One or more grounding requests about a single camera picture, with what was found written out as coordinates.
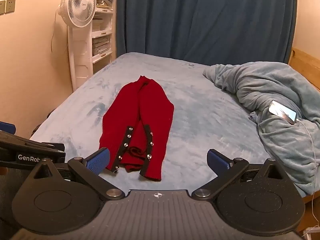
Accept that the white charging cable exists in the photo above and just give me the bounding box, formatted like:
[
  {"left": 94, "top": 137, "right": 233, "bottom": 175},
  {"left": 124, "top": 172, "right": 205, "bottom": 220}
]
[{"left": 295, "top": 119, "right": 317, "bottom": 227}]

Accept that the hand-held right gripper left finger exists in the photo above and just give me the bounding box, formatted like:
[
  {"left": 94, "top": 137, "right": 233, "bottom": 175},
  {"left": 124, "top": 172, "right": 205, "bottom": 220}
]
[{"left": 32, "top": 147, "right": 126, "bottom": 201}]

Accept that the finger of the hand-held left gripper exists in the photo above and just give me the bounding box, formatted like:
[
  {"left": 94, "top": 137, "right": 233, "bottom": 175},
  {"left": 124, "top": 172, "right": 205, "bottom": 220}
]
[{"left": 0, "top": 121, "right": 16, "bottom": 135}]

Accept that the white standing fan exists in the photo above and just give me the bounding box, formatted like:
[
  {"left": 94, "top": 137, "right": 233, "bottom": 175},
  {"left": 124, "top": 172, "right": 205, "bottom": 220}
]
[{"left": 56, "top": 0, "right": 97, "bottom": 92}]

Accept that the dark blue curtain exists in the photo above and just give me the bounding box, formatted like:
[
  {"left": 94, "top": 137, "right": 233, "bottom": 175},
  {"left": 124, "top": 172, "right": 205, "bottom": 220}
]
[{"left": 116, "top": 0, "right": 298, "bottom": 64}]

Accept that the white shelf unit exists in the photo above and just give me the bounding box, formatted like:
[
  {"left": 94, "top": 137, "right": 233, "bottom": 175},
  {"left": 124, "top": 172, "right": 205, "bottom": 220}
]
[{"left": 91, "top": 0, "right": 118, "bottom": 64}]

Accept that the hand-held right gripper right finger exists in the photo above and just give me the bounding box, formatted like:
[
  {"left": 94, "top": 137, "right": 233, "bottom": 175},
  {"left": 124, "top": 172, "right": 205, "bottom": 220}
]
[{"left": 191, "top": 149, "right": 288, "bottom": 201}]

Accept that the white plastic object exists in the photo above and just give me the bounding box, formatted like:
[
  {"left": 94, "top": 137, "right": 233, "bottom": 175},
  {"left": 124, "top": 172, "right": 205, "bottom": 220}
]
[{"left": 303, "top": 227, "right": 320, "bottom": 240}]

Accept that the bed with light blue sheet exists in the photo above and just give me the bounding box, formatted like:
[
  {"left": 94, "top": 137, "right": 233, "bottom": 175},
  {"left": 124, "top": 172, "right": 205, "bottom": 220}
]
[{"left": 29, "top": 52, "right": 315, "bottom": 198}]

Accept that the red knit cardigan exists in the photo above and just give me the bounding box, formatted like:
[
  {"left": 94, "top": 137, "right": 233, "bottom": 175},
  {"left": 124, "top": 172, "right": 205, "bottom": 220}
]
[{"left": 98, "top": 75, "right": 175, "bottom": 182}]

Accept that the smartphone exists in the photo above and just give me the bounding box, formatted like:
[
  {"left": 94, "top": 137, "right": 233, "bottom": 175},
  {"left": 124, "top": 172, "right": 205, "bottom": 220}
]
[{"left": 268, "top": 100, "right": 298, "bottom": 125}]

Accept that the grey-blue fleece blanket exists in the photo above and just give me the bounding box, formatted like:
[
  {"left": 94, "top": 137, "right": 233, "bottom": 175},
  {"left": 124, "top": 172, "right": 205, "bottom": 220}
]
[{"left": 202, "top": 61, "right": 320, "bottom": 195}]

